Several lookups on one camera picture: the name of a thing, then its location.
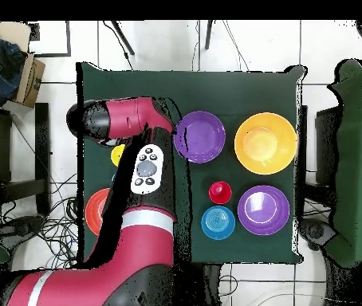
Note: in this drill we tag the purple bowl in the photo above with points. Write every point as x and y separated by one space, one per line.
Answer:
263 210
200 137

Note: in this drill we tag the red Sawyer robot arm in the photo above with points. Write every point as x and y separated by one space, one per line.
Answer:
130 255

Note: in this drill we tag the red cup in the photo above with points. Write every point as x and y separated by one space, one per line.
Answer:
220 192

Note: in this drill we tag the blue bowl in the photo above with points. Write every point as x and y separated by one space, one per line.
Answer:
218 222

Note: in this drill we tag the yellow cup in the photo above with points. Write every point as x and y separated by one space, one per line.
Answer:
117 154

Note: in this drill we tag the large yellow bowl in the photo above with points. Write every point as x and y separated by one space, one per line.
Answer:
265 143

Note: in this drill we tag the dark green tablecloth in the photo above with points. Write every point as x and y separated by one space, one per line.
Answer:
232 92

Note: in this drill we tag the orange-red bowl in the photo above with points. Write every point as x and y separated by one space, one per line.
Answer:
96 210

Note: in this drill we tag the black stand leg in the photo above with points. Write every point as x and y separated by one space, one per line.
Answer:
123 38
209 35

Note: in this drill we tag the black wheeled base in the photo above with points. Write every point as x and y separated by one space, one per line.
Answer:
316 232
18 229

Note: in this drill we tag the cardboard box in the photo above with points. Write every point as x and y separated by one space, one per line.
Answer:
29 79

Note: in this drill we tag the blue clothing pile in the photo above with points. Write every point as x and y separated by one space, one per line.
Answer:
4 70

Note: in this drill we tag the beige cardboard sheet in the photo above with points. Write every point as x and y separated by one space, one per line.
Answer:
12 35

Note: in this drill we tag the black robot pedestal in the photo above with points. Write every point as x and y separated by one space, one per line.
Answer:
211 280

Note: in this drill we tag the black metal frame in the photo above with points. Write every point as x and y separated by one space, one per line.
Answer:
42 143
326 143

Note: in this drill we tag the white board black frame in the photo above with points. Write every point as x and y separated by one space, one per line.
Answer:
50 38

